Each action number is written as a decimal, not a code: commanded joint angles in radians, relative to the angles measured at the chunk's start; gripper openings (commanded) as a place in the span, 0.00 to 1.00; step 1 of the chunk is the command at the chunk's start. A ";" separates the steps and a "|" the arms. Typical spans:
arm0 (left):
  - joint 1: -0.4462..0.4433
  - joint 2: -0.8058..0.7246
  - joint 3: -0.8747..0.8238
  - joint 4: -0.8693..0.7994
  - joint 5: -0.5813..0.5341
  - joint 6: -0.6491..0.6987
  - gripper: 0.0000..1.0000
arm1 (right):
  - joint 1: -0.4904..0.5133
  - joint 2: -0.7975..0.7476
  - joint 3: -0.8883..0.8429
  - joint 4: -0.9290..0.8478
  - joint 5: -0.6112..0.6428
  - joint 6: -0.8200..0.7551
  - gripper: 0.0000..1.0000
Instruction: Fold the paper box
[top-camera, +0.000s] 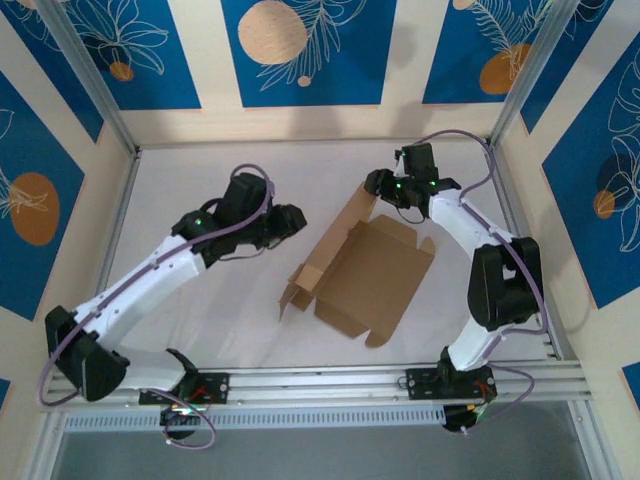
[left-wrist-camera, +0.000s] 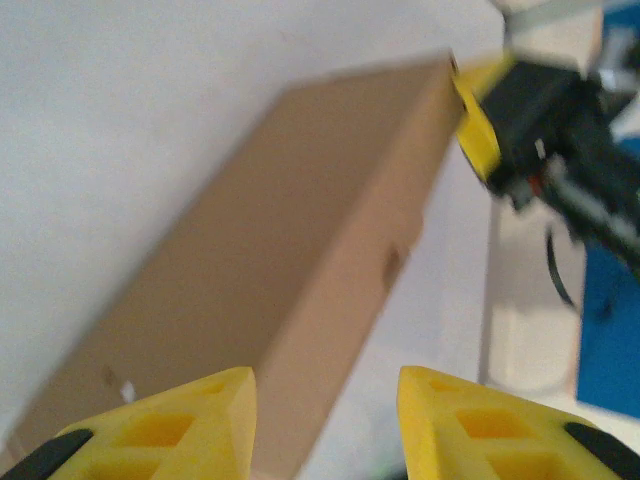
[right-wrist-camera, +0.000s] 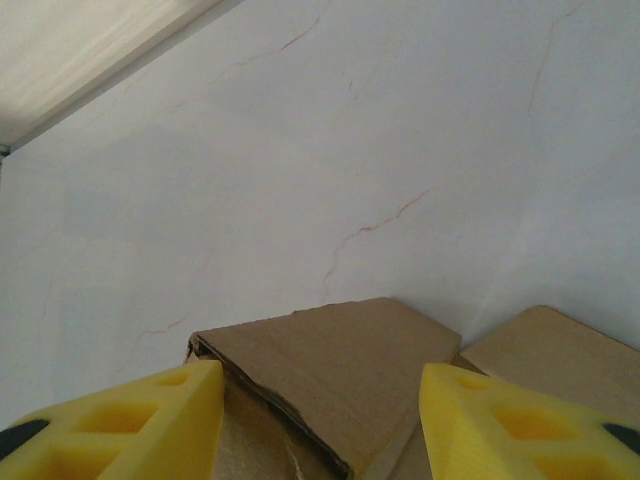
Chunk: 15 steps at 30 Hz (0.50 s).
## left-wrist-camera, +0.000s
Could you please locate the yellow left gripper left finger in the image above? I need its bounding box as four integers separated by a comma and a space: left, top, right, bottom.
0, 366, 259, 480

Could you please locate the brown cardboard paper box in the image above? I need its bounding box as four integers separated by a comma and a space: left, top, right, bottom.
0, 47, 464, 480

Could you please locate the thin black right gripper cable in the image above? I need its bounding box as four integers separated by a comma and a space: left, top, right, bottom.
543, 222, 577, 307

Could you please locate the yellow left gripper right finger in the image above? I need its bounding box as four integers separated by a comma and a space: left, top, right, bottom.
397, 364, 640, 480

